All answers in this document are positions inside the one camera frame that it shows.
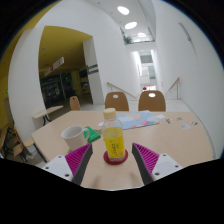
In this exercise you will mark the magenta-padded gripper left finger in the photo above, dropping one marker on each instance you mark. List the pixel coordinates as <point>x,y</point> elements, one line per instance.
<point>75,160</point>

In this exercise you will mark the small wooden side table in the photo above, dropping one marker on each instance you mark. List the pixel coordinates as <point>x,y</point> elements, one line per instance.
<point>48,111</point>

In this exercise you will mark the small white paper slip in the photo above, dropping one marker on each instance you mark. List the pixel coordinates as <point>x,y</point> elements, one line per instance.
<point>100,124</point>
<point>160,116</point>

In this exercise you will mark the flat round red coaster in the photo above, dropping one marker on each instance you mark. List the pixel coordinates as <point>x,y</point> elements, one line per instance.
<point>107,160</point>

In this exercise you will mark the light blue printed paper sheet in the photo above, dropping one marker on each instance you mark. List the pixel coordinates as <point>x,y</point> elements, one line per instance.
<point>138,120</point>

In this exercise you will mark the clear bottle with yellow drink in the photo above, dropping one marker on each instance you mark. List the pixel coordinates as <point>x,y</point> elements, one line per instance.
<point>113,140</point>

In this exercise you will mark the hanging white sign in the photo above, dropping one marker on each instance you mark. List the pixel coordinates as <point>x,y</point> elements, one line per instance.
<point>55,66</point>

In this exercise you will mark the small round white sticker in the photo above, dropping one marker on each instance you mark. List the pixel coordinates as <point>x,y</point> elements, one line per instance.
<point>185,126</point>

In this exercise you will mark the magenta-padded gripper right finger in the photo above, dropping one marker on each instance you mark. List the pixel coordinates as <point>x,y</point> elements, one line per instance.
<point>150,161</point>

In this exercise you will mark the wooden stair handrail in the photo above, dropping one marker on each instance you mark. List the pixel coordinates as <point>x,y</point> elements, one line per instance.
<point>121,90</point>
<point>173,85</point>

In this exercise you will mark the round ceiling lights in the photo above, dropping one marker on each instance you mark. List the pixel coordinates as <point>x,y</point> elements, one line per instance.
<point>123,10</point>

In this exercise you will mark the dark wall sign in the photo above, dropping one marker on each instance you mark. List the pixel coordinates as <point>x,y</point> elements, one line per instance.
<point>92,68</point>

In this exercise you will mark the green potted plant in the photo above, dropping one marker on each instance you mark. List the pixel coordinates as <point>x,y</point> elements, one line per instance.
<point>127,40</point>

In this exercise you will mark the green flat packet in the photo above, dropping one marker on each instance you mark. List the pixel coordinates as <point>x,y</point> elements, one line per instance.
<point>93,135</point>

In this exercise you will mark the white ceramic mug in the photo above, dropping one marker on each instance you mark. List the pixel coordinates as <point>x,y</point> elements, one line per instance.
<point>73,138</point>

